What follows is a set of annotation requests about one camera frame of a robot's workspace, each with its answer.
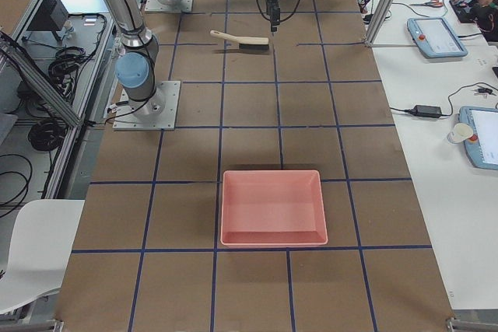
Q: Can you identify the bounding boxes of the orange handled scissors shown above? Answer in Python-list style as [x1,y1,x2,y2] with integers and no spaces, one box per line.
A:
[409,0,444,9]

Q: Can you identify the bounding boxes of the white chair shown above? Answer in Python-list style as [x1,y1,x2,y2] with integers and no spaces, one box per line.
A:
[1,199,85,314]

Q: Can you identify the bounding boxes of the teach pendant near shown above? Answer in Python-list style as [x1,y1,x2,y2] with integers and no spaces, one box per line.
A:
[458,106,497,170]

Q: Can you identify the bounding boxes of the paper cup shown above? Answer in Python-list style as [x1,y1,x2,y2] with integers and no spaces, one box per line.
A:
[447,123,474,144]

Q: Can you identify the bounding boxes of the pink plastic bin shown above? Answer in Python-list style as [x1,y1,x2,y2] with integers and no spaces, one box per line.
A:
[220,170,328,248]

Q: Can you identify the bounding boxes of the teach pendant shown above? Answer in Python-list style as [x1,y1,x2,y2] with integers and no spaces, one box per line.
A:
[458,106,497,170]
[406,17,468,59]

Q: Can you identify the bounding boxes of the teach pendant far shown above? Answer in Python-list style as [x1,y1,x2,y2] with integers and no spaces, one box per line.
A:
[406,17,468,59]

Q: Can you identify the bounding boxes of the black power adapter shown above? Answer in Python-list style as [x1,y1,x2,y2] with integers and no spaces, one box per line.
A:
[410,104,443,118]

